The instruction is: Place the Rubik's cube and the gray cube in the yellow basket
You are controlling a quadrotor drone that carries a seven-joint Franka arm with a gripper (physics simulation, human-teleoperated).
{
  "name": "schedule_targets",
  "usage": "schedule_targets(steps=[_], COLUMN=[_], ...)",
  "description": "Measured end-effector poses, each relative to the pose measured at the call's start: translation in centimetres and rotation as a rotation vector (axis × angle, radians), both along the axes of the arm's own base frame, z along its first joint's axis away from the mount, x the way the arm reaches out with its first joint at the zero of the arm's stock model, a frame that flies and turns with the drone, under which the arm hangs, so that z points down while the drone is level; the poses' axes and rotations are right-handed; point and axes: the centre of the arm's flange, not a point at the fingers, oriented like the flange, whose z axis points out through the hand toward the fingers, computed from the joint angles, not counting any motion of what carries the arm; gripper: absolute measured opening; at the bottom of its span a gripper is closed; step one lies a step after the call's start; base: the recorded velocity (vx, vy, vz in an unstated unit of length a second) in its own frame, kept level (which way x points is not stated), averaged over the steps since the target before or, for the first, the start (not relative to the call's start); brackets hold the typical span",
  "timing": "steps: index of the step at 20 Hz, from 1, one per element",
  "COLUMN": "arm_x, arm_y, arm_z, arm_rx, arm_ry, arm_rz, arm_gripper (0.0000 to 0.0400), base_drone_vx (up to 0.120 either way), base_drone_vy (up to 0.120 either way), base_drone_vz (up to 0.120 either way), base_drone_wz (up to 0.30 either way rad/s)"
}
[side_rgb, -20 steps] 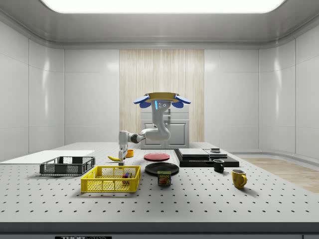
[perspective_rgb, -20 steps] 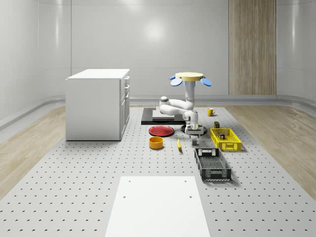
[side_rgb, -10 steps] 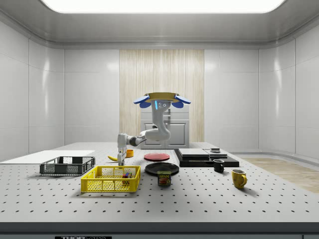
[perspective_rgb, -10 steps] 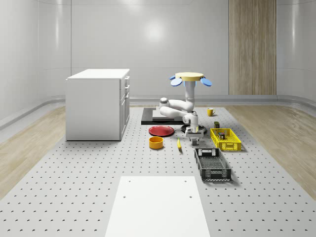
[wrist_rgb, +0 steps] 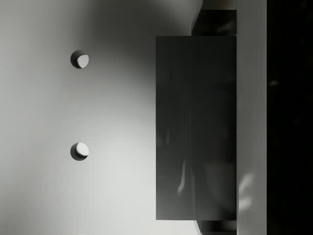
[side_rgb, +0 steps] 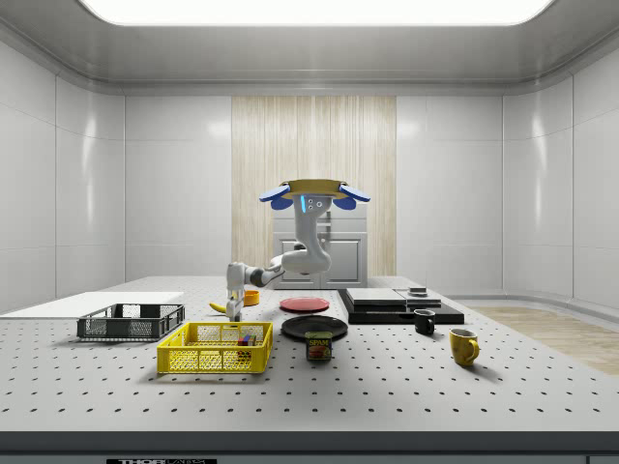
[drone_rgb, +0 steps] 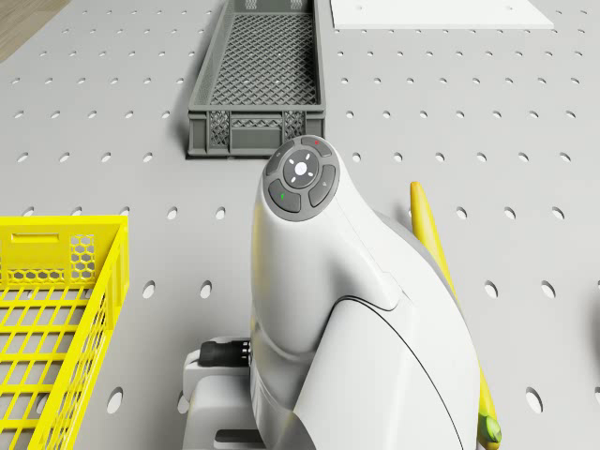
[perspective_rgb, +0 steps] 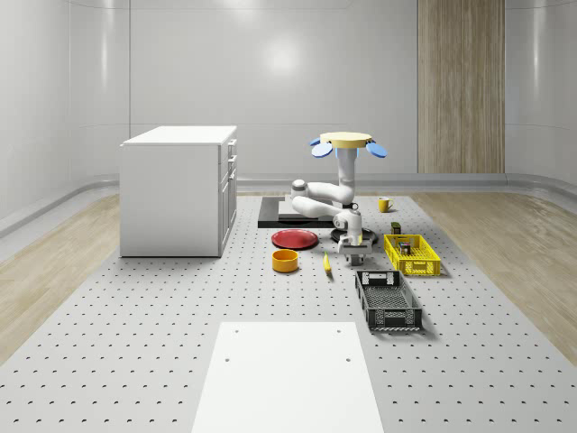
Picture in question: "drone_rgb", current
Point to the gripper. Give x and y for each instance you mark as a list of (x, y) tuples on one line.
[(215, 403)]

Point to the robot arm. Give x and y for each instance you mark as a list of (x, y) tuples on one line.
[(356, 328)]

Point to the yellow basket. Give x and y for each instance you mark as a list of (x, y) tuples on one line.
[(47, 356)]

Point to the banana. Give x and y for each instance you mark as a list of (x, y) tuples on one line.
[(424, 211)]

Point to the dark grey basket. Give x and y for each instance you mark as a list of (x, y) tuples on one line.
[(262, 61)]

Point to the white board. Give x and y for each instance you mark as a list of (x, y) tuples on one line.
[(436, 14)]

